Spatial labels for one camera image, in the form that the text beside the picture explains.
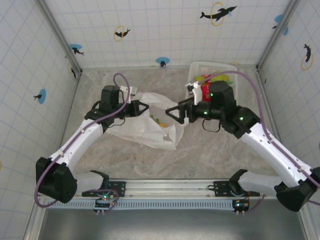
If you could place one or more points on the orange fake fruit green leaves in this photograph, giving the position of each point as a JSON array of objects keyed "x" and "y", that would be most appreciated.
[{"x": 162, "y": 125}]

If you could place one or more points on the white plastic bag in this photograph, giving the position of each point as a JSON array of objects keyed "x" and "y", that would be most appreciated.
[{"x": 147, "y": 135}]

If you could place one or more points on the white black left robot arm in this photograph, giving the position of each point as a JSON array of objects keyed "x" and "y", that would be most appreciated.
[{"x": 75, "y": 142}]

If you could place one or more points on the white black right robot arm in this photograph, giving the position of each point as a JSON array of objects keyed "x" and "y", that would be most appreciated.
[{"x": 275, "y": 152}]

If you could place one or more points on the large green fake fruit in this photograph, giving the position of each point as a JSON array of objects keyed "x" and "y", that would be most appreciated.
[{"x": 222, "y": 78}]

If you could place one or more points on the white plastic basket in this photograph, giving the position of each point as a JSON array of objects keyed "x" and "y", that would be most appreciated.
[{"x": 212, "y": 67}]

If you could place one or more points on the blue circle animal sticker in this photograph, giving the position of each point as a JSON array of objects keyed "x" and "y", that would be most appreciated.
[
  {"x": 42, "y": 96},
  {"x": 279, "y": 18}
]

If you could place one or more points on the left circuit board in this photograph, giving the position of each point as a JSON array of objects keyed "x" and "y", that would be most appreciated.
[{"x": 105, "y": 203}]

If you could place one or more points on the circuit board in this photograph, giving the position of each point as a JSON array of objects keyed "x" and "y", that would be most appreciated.
[
  {"x": 241, "y": 205},
  {"x": 105, "y": 203}
]

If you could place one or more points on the right circuit board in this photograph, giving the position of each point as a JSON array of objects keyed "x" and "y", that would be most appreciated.
[{"x": 241, "y": 205}]

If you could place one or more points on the grey metal panel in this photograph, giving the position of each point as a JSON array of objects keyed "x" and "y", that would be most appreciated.
[{"x": 162, "y": 225}]

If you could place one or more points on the aluminium side rail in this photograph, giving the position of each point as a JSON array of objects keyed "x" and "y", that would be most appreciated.
[
  {"x": 270, "y": 110},
  {"x": 74, "y": 87}
]

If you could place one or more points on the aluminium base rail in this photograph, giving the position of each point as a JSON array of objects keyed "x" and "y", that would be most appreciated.
[{"x": 170, "y": 186}]

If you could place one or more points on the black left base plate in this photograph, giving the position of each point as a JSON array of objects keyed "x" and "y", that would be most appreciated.
[{"x": 120, "y": 187}]

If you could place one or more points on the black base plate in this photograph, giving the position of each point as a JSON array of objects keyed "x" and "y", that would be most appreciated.
[
  {"x": 120, "y": 187},
  {"x": 221, "y": 188}
]

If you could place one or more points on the aluminium corner post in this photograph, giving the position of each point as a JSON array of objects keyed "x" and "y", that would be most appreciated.
[
  {"x": 275, "y": 37},
  {"x": 61, "y": 37}
]

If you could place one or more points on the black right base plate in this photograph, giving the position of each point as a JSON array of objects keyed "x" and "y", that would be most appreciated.
[{"x": 221, "y": 188}]

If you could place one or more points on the aluminium frame leg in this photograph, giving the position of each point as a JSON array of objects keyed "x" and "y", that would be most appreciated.
[
  {"x": 306, "y": 227},
  {"x": 33, "y": 222}
]

